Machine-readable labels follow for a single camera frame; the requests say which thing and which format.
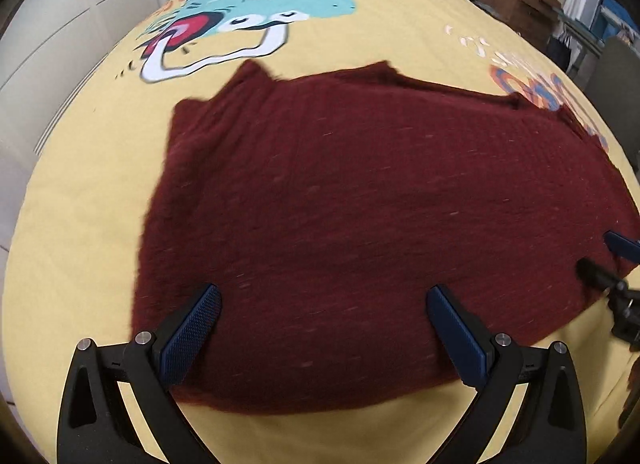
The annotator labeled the dark red knitted sweater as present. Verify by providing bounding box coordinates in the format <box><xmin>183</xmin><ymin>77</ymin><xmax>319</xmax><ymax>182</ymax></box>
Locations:
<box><xmin>132</xmin><ymin>61</ymin><xmax>639</xmax><ymax>414</ymax></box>

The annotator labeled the grey green chair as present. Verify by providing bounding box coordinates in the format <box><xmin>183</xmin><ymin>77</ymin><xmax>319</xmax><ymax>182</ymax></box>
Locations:
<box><xmin>585</xmin><ymin>37</ymin><xmax>640</xmax><ymax>172</ymax></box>

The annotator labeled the yellow cartoon dinosaur bedsheet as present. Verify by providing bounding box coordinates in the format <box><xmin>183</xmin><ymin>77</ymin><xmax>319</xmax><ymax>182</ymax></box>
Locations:
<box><xmin>2</xmin><ymin>0</ymin><xmax>639</xmax><ymax>463</ymax></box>

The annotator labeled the brown cardboard box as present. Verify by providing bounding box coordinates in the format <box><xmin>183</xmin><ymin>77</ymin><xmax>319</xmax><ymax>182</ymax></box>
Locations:
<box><xmin>480</xmin><ymin>0</ymin><xmax>561</xmax><ymax>51</ymax></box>

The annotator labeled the white wardrobe with doors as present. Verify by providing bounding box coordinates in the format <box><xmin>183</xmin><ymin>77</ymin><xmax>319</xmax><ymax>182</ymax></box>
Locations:
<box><xmin>1</xmin><ymin>0</ymin><xmax>161</xmax><ymax>250</ymax></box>

